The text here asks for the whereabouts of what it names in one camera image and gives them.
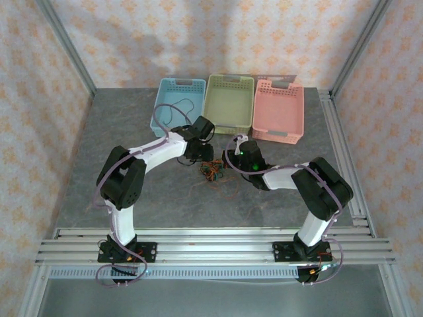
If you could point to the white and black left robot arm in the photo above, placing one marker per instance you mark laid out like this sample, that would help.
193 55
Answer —
158 150

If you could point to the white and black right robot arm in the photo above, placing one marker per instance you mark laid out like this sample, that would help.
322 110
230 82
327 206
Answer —
314 228

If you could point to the light blue perforated plastic basket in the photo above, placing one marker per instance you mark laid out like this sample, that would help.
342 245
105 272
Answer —
198 99

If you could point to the pale green perforated plastic basket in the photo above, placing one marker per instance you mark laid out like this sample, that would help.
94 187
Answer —
228 102

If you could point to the pink perforated plastic basket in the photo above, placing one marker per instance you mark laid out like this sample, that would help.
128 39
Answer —
277 109

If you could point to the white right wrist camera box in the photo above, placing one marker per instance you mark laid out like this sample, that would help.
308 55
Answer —
241 138

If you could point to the aluminium side rail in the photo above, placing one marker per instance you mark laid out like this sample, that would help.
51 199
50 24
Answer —
343 165

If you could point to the aluminium base rail beam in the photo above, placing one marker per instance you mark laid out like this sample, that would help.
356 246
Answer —
215 244

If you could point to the aluminium frame post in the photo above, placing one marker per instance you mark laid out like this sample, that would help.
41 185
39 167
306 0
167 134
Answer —
360 43
66 43

